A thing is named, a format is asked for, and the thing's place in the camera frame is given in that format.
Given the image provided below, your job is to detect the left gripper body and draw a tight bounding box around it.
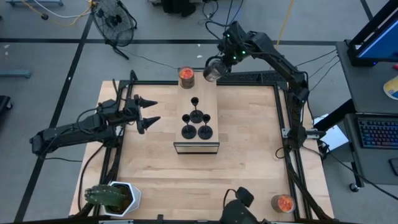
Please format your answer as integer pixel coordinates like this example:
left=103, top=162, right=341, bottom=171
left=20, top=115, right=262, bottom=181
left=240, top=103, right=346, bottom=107
left=123, top=94, right=146, bottom=135

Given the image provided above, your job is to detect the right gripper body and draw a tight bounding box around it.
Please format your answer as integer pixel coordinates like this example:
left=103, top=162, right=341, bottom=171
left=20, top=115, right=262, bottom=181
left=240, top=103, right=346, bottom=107
left=216, top=21, right=249, bottom=68

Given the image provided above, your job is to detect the grey candle glass jar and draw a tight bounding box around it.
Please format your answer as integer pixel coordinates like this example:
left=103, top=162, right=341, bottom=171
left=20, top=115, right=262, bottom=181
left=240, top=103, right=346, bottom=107
left=203, top=57, right=230, bottom=83

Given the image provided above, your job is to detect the black candle stick holder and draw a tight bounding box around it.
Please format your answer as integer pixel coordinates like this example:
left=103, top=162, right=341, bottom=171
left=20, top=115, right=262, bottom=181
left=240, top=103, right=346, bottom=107
left=188, top=96, right=205, bottom=124
left=197, top=113, right=214, bottom=141
left=181, top=113, right=197, bottom=140

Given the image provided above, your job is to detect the orange candle glass jar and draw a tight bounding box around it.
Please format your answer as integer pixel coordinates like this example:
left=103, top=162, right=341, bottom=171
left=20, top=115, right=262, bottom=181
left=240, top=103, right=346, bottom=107
left=271, top=194, right=295, bottom=214
left=178, top=66, right=196, bottom=90

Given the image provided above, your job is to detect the black perforated metal box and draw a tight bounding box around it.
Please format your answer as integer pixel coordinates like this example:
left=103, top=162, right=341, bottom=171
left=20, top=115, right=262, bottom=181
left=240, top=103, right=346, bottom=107
left=216, top=70, right=293, bottom=84

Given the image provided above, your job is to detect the wooden riser shelf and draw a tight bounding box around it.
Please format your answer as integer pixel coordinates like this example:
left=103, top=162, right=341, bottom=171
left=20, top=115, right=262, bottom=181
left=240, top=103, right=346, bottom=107
left=173, top=68, right=220, bottom=156

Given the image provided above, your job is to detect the person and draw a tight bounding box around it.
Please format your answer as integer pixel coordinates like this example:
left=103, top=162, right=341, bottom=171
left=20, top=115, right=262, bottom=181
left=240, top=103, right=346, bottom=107
left=160, top=0, right=197, bottom=18

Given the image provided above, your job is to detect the white hexagonal plant pot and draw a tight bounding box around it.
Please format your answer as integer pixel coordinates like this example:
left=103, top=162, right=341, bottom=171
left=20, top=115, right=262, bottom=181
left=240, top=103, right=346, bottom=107
left=104, top=181, right=142, bottom=218

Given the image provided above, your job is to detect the green cactus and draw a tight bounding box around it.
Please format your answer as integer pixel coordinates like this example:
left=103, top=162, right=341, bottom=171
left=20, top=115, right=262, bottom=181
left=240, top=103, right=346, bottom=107
left=83, top=184, right=129, bottom=208

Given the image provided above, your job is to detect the black floor fan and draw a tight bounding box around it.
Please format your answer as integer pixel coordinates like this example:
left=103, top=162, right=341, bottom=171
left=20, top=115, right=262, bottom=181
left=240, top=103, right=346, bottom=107
left=90, top=0, right=138, bottom=60

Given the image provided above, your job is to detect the grey metal floor bar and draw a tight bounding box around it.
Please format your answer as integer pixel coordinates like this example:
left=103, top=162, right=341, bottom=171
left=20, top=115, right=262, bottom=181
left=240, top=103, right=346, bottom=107
left=0, top=70, right=32, bottom=79
left=5, top=0, right=64, bottom=7

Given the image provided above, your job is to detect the black wheeled object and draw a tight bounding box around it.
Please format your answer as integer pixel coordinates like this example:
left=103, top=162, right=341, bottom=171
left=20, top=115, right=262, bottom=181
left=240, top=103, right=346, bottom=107
left=0, top=95, right=13, bottom=112

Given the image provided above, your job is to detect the yellow rod with black tip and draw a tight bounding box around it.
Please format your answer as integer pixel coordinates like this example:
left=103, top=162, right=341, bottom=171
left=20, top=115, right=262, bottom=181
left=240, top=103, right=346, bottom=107
left=20, top=0, right=50, bottom=21

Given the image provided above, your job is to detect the white paper sheet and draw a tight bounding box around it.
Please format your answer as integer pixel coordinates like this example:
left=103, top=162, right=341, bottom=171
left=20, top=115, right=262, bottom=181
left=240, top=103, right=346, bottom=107
left=312, top=113, right=349, bottom=152

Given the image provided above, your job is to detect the grey computer desk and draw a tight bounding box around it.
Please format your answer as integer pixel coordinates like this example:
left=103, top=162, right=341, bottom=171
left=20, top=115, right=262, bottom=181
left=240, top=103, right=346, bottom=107
left=312, top=40, right=398, bottom=193

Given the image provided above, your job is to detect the computer monitor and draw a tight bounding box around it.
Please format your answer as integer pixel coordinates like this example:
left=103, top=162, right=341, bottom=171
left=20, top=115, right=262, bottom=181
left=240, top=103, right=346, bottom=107
left=346, top=0, right=398, bottom=67

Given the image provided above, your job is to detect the yellow blue round object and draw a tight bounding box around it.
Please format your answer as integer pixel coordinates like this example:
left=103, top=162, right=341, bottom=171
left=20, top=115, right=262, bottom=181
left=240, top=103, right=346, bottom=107
left=382, top=74, right=398, bottom=100

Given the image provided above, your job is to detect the backlit black keyboard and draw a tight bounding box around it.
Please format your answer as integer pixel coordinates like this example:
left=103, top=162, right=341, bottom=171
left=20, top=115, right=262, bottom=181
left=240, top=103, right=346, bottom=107
left=356, top=116, right=398, bottom=149

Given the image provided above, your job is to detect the black metal table frame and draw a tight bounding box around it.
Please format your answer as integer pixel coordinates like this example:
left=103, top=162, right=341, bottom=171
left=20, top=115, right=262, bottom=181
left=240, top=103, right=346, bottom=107
left=74, top=79, right=335, bottom=224

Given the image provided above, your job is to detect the long black floor cable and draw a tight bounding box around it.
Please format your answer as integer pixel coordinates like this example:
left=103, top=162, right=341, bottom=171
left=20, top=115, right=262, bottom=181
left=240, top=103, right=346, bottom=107
left=225, top=0, right=234, bottom=27

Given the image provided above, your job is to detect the tangled black cable bundle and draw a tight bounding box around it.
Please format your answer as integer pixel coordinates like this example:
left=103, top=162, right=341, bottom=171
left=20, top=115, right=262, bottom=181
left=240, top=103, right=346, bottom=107
left=197, top=0, right=245, bottom=28

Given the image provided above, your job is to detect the black fan power cable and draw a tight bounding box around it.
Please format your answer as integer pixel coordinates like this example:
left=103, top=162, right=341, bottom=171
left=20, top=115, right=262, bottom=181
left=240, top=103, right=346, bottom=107
left=119, top=48, right=180, bottom=71

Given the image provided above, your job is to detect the yellow floor cable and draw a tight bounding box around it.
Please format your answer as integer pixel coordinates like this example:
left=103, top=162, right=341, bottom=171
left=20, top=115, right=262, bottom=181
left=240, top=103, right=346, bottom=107
left=275, top=0, right=295, bottom=41

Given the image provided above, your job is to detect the black arm base cable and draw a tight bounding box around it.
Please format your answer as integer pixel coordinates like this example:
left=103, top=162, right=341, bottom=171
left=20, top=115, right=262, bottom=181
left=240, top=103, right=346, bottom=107
left=77, top=142, right=106, bottom=212

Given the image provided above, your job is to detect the thin black cable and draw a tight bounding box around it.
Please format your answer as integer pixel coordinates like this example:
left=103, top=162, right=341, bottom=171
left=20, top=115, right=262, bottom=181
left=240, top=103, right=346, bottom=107
left=309, top=60, right=341, bottom=93
left=307, top=55, right=339, bottom=80
left=295, top=48, right=338, bottom=68

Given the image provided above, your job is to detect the yellow extension cord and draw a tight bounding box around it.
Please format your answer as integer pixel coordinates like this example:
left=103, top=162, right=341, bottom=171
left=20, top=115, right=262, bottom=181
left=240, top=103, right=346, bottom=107
left=49, top=0, right=96, bottom=27

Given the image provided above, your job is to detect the white floor cable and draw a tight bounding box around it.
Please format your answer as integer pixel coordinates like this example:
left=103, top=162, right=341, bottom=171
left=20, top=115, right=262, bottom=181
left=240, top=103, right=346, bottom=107
left=32, top=0, right=91, bottom=19

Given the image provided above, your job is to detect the black object with cable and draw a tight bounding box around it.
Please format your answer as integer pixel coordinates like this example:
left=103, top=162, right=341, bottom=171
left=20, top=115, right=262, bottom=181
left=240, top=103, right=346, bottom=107
left=219, top=186, right=259, bottom=224

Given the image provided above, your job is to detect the thick black cable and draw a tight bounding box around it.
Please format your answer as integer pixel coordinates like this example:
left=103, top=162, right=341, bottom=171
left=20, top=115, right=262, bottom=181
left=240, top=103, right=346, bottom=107
left=326, top=152, right=398, bottom=202

